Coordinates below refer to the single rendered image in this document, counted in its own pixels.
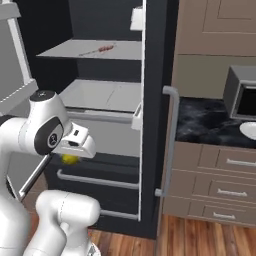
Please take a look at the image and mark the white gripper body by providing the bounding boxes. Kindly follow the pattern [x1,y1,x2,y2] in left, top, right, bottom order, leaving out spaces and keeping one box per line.
[53,134,97,160]

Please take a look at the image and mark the yellow lemon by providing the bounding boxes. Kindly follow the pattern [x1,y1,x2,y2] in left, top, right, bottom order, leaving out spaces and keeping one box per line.
[60,153,81,166]

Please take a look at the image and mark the grey fridge crisper drawer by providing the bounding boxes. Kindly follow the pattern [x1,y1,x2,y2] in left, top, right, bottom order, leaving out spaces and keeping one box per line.
[65,109,142,158]

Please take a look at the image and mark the grey fridge door bar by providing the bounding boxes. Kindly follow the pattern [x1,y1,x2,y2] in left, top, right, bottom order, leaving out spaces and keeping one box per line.
[17,154,53,201]

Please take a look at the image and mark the grey fridge shelf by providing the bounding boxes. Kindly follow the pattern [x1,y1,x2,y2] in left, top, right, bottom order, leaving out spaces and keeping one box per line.
[35,38,143,62]
[58,78,143,114]

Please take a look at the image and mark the white fridge door bin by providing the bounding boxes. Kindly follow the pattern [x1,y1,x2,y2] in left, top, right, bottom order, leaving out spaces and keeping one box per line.
[130,102,145,132]
[129,5,145,32]

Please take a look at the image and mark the grey-lined open fridge door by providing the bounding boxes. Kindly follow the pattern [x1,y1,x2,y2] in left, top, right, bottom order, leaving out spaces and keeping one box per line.
[0,0,44,201]

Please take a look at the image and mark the black open fridge door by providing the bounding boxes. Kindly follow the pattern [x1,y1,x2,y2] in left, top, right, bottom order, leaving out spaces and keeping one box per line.
[137,0,180,240]

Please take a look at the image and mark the black fridge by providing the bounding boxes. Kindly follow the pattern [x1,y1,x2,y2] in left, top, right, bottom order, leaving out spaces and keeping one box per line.
[14,0,158,240]

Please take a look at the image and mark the white plate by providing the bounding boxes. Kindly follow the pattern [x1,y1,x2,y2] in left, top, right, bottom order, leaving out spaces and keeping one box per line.
[238,121,256,141]

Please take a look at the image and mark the black freezer drawer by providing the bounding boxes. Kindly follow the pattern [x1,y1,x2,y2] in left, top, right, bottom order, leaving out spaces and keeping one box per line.
[44,153,141,214]
[87,199,141,238]

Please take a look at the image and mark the red meat skewer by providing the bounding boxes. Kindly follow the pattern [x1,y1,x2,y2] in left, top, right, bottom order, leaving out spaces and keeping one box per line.
[78,44,116,57]

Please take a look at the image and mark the beige drawer front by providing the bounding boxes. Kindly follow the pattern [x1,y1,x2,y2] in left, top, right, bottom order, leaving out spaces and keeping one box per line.
[201,204,256,227]
[207,179,256,205]
[215,147,256,175]

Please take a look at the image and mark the grey microwave oven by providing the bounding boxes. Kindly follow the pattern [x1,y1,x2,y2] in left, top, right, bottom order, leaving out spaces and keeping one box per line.
[222,65,256,122]

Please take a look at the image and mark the grey freezer drawer handle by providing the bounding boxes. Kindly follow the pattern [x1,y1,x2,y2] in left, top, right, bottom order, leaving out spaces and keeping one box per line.
[99,208,140,222]
[56,168,141,191]

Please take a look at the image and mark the grey fridge door handle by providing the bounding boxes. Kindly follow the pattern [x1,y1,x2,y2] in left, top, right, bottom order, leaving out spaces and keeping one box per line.
[154,85,181,198]

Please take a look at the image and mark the silver drawer handle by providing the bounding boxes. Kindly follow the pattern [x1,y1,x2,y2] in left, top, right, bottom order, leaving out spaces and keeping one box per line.
[212,211,237,221]
[226,158,256,168]
[216,188,249,198]

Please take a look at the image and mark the beige wall cupboard door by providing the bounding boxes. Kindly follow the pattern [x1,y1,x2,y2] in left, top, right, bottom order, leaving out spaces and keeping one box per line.
[174,0,256,57]

